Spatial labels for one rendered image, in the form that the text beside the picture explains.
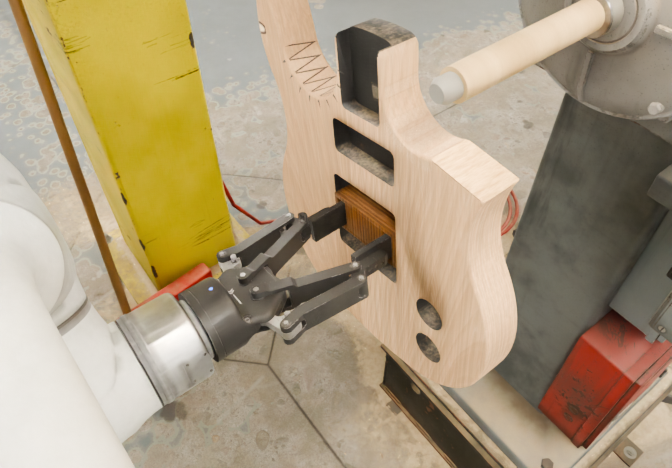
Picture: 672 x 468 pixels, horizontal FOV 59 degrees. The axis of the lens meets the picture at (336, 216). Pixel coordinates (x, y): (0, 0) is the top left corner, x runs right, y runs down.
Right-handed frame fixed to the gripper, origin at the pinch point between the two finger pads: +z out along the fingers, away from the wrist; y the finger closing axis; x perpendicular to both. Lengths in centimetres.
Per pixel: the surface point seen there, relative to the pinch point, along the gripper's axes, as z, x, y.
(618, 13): 23.5, 19.5, 10.7
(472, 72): 5.5, 20.1, 9.5
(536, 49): 12.9, 19.5, 9.9
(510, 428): 33, -77, 2
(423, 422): 28, -98, -20
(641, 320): 45, -39, 15
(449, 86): 3.1, 19.7, 9.2
